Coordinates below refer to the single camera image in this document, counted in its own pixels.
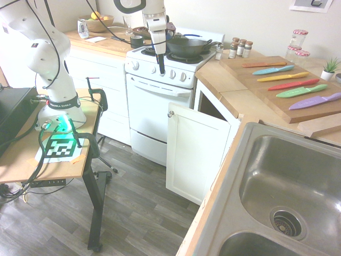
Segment white refrigerator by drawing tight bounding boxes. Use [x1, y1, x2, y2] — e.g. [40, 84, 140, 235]
[0, 25, 37, 89]

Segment white cabinet door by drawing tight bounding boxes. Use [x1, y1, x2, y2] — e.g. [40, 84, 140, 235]
[165, 102, 232, 206]

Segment orange knife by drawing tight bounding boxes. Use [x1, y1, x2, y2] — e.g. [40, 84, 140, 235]
[241, 61, 288, 68]

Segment white drawer cabinet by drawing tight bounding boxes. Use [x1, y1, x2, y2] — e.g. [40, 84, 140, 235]
[63, 45, 132, 147]

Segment small potted green plant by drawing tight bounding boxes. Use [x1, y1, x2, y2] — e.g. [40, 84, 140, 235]
[320, 57, 341, 82]

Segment clear drinking glass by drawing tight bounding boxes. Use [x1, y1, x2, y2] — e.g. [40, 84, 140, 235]
[122, 15, 134, 36]

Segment large wooden cutting board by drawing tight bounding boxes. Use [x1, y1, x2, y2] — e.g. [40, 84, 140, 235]
[218, 55, 341, 124]

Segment printed marker tag sheet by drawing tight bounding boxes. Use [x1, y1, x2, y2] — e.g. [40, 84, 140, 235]
[34, 134, 90, 165]

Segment white kitchen stove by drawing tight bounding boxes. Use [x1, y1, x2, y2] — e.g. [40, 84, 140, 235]
[124, 26, 226, 167]

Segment black wok pan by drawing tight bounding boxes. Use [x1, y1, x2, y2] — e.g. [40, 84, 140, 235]
[165, 37, 222, 58]

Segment brown round dish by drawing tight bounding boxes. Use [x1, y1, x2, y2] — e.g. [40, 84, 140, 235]
[132, 26, 151, 38]

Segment purple knife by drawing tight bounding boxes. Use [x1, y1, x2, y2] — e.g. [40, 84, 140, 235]
[288, 92, 341, 111]

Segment paper sheet on wall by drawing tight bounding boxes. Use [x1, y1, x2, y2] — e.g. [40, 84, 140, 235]
[289, 0, 334, 14]

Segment black tape roll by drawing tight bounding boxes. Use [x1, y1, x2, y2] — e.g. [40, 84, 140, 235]
[130, 35, 145, 50]

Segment wooden table black legs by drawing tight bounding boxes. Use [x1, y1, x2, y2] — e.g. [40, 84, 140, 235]
[0, 87, 112, 252]

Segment wooden fruit bowl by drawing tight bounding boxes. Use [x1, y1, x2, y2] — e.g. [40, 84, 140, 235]
[78, 14, 115, 34]

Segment yellow knife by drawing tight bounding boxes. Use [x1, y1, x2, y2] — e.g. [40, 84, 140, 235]
[256, 71, 310, 83]

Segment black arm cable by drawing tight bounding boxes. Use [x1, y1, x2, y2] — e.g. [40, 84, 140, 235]
[26, 0, 157, 90]

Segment white notepad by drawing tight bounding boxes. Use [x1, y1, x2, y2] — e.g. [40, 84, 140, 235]
[85, 36, 108, 44]

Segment green knife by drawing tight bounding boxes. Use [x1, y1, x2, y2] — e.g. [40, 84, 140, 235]
[275, 84, 329, 99]

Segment black control box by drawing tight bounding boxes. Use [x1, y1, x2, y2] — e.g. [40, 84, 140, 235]
[0, 86, 41, 158]

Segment red knife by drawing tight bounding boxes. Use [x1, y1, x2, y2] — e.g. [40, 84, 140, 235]
[267, 78, 320, 92]

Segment glass salt shaker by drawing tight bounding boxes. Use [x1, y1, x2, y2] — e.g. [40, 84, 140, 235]
[214, 42, 224, 61]

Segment narrow wooden board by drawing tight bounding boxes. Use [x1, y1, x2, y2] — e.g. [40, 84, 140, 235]
[297, 113, 341, 138]

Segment white base cabinet frame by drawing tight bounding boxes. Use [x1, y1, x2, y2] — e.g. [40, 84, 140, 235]
[193, 78, 242, 171]

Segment black clamp red tip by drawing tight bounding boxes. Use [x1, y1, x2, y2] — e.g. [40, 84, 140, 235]
[85, 76, 109, 111]

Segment stainless steel sink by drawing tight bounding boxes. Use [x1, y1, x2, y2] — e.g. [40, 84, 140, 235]
[191, 122, 341, 256]

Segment spice jar brown lid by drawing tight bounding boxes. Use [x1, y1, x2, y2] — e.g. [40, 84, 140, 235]
[236, 38, 247, 58]
[242, 40, 254, 59]
[228, 41, 240, 60]

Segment blue knife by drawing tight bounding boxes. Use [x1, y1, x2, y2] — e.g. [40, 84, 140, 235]
[252, 65, 295, 76]

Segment black tripod stand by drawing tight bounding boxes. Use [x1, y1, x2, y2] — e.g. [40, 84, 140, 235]
[95, 134, 119, 174]

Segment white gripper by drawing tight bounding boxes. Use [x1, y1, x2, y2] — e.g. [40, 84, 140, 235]
[146, 17, 168, 75]

